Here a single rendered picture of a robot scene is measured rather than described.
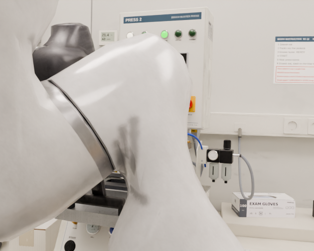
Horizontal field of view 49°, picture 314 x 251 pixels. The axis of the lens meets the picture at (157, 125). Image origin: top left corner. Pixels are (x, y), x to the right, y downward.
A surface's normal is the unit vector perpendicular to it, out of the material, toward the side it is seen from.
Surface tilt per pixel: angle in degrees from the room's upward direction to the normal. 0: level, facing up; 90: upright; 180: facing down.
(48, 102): 51
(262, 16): 90
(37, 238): 89
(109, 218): 90
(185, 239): 73
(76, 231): 65
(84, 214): 90
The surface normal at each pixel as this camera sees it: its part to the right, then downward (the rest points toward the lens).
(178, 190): 0.44, -0.26
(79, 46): 0.82, -0.17
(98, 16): -0.16, 0.05
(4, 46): 0.24, 0.12
